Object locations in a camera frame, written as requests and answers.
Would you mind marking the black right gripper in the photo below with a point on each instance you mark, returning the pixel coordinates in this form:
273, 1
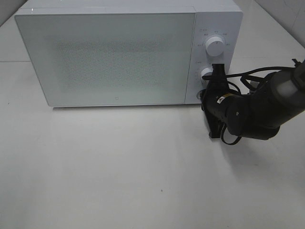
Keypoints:
212, 101

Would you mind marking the white timer knob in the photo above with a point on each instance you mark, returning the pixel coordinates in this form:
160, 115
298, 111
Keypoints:
205, 72

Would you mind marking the round white door button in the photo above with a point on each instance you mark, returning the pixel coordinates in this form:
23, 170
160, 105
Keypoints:
199, 95

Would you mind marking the white microwave door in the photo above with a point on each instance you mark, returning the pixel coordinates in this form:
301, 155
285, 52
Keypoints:
109, 59

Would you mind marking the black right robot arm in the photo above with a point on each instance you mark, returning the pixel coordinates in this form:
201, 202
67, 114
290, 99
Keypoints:
252, 104

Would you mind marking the upper white power knob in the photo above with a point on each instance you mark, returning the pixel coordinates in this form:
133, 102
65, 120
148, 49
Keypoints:
215, 46

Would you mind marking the white microwave oven body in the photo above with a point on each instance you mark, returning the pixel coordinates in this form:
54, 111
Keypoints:
212, 17

